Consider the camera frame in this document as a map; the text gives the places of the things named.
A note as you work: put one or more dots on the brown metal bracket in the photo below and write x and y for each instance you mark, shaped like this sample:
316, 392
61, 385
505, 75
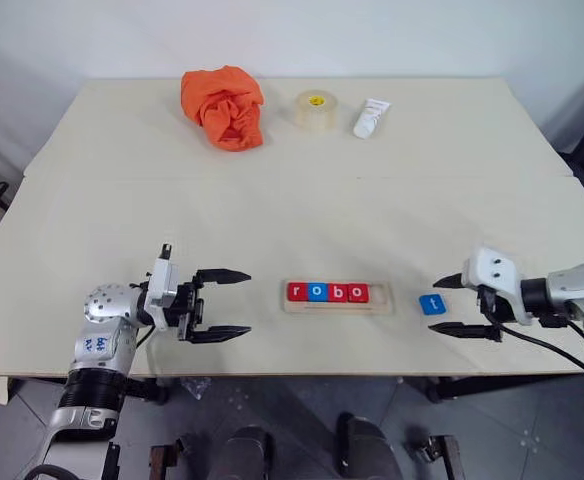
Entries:
444, 455
164, 457

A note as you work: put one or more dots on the wooden letter tray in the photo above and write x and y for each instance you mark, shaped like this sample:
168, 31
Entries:
379, 300

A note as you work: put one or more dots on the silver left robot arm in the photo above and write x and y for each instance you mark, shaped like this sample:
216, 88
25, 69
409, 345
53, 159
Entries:
104, 320

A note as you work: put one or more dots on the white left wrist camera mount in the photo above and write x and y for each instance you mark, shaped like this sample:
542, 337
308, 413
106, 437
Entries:
163, 285

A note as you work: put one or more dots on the blue letter t tile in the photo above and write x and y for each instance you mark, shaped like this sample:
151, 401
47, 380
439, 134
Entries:
432, 305

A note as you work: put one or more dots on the red letter r tile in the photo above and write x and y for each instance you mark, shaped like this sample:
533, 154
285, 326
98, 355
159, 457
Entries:
297, 292

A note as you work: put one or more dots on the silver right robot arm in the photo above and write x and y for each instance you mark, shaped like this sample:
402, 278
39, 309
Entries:
574, 290

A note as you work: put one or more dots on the white cream tube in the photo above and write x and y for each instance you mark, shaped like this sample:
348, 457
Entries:
369, 120

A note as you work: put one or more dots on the dark rounded shape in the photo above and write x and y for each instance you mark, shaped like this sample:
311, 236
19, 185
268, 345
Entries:
244, 452
364, 447

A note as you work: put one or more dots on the orange crumpled cloth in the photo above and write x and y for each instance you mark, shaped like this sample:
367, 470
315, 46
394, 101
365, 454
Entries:
224, 107

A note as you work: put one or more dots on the red letter o tile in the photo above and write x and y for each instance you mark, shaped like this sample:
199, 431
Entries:
358, 293

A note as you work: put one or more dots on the red letter b tile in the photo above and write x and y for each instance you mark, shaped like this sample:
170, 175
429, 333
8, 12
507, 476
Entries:
337, 293

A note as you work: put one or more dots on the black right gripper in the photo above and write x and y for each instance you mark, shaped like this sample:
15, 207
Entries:
494, 307

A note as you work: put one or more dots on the black table frame bar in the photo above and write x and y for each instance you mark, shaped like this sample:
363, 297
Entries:
497, 386
144, 389

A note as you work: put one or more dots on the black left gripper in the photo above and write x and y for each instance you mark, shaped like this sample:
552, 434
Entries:
188, 307

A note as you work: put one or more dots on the clear plastic bag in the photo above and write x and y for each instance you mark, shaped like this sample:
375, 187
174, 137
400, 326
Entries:
194, 387

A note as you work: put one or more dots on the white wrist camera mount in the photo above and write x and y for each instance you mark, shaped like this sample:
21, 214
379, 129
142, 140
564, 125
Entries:
163, 285
494, 272

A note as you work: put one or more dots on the blue letter o tile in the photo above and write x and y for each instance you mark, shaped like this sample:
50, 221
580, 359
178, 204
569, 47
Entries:
317, 293

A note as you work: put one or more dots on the clear packing tape roll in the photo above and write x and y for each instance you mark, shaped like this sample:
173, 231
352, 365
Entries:
316, 114

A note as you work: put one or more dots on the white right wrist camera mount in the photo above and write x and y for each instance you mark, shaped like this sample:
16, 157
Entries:
494, 272

